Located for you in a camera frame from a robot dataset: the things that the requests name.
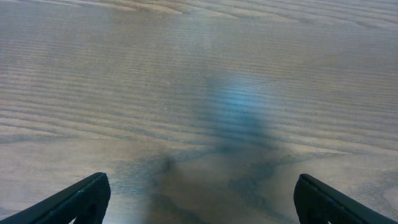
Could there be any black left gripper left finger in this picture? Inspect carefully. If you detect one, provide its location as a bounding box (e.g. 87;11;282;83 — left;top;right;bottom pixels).
1;172;111;224

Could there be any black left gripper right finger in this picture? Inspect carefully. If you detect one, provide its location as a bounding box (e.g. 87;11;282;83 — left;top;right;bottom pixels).
294;174;397;224

